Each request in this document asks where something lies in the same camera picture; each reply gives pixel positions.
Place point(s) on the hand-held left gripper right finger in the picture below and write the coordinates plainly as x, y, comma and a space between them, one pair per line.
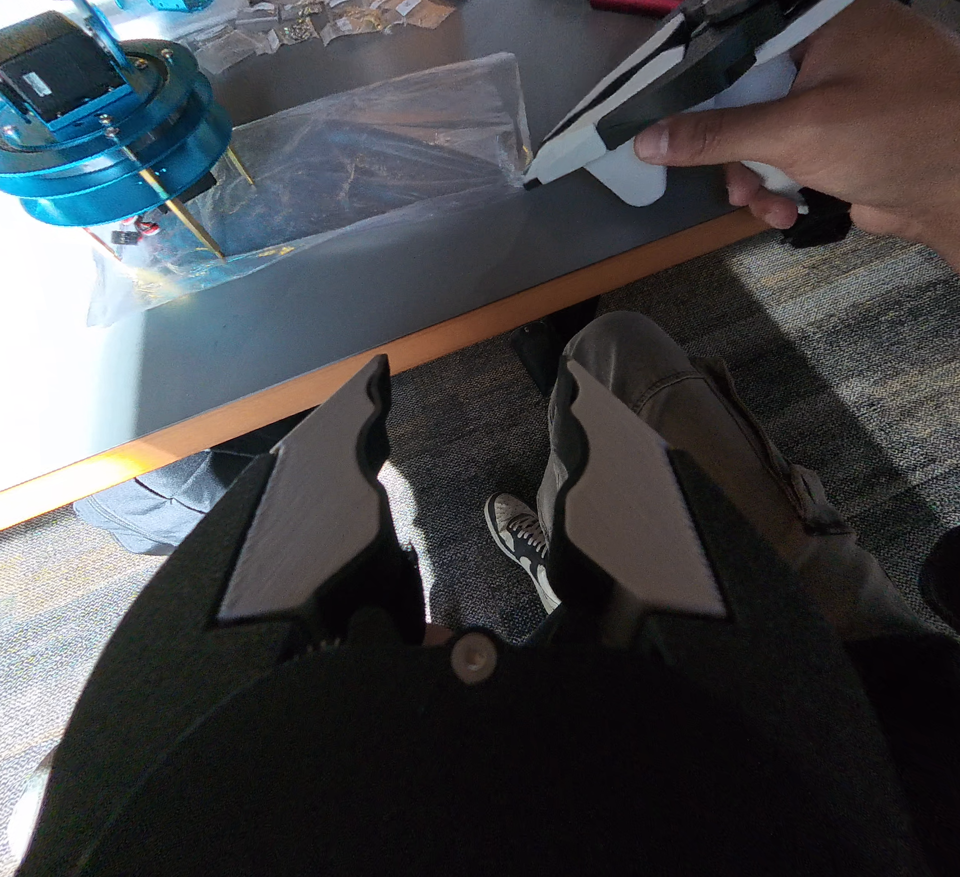
637, 517

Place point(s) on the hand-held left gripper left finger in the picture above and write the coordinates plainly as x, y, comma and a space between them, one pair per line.
315, 517

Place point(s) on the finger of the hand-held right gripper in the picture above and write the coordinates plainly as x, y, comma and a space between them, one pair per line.
630, 59
630, 176

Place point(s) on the clear plastic bag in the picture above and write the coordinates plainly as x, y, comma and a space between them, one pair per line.
360, 164

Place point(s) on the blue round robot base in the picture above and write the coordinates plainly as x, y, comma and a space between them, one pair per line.
97, 172

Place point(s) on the grey desk with orange edge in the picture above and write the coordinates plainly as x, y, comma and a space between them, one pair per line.
375, 307

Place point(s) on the person's right hand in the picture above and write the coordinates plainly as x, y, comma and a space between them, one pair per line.
862, 119

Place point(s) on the black white sneaker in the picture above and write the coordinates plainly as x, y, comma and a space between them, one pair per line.
525, 547

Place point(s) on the person's right leg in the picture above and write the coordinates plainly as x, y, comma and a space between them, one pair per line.
675, 397

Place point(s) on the pile of small hardware bags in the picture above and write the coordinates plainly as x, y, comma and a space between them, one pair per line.
300, 14

